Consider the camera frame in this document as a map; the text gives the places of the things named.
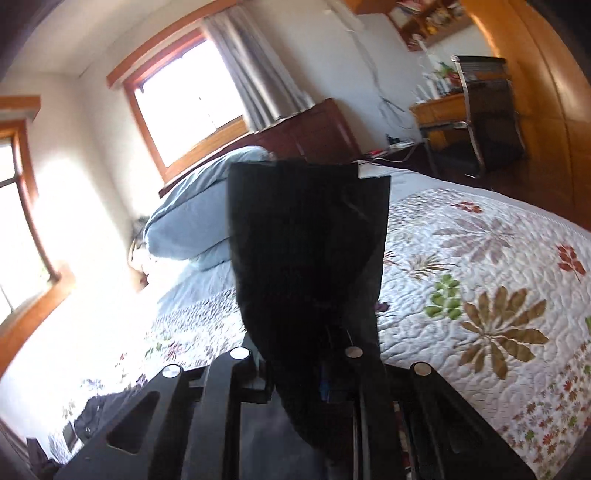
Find black pants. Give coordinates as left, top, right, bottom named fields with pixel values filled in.
left=228, top=161, right=391, bottom=460

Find light blue bed sheet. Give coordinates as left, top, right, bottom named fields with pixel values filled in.
left=157, top=163, right=590, bottom=314

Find floral quilted bedspread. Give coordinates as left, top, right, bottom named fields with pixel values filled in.
left=45, top=186, right=591, bottom=480

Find light blue pillow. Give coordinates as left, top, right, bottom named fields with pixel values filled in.
left=142, top=146, right=273, bottom=271

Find wooden side window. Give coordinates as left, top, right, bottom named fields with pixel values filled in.
left=1, top=95, right=74, bottom=372

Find dark wooden headboard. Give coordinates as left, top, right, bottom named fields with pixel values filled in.
left=158, top=98, right=362, bottom=199

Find wooden desk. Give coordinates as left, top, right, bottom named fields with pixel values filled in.
left=410, top=93, right=469, bottom=151

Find black metal chair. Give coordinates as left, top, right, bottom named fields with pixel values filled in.
left=418, top=55, right=526, bottom=179

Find grey curtain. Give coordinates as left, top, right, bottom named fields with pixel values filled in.
left=202, top=6, right=315, bottom=131

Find wooden window frame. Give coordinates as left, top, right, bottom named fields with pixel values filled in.
left=106, top=1, right=249, bottom=183

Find wooden wall shelf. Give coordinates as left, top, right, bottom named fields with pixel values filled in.
left=344, top=0, right=475, bottom=52

